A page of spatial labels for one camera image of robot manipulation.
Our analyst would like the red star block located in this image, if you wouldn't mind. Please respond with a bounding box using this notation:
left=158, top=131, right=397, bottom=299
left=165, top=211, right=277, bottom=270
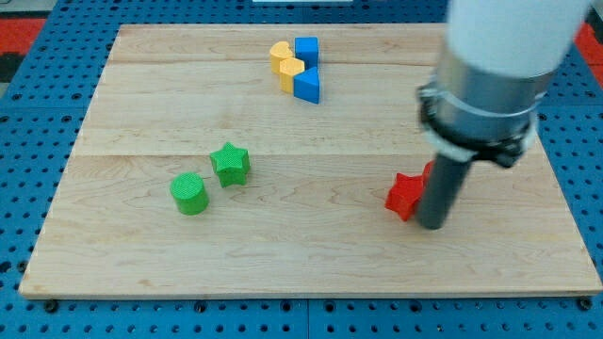
left=384, top=173, right=425, bottom=221

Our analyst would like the blue cube block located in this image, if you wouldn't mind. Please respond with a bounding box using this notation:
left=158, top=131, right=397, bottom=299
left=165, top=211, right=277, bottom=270
left=294, top=37, right=319, bottom=69

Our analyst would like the wooden board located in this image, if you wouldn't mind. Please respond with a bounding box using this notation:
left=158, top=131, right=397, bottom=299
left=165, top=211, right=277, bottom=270
left=20, top=24, right=602, bottom=299

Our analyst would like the green cylinder block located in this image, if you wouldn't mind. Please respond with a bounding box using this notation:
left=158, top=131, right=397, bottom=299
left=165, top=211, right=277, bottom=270
left=170, top=172, right=209, bottom=216

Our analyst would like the green star block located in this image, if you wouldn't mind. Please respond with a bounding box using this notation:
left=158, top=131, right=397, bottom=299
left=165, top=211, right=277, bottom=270
left=210, top=142, right=251, bottom=187

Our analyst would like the yellow heart block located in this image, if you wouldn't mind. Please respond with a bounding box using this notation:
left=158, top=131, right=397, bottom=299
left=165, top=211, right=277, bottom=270
left=269, top=40, right=294, bottom=74

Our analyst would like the blue triangle block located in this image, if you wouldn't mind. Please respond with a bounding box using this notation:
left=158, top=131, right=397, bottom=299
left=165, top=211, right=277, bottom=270
left=293, top=67, right=320, bottom=105

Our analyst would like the red circle block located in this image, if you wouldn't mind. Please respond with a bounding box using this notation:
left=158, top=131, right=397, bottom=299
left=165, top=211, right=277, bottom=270
left=421, top=160, right=434, bottom=186

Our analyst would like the yellow hexagon block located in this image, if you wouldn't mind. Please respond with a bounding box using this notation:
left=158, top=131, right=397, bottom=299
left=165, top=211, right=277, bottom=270
left=279, top=57, right=305, bottom=94

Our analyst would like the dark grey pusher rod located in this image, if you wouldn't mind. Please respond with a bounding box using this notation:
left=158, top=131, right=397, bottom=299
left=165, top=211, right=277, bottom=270
left=416, top=153, right=472, bottom=230

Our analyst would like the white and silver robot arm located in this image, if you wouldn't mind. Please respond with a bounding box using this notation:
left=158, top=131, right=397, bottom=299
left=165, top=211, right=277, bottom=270
left=416, top=0, right=592, bottom=230

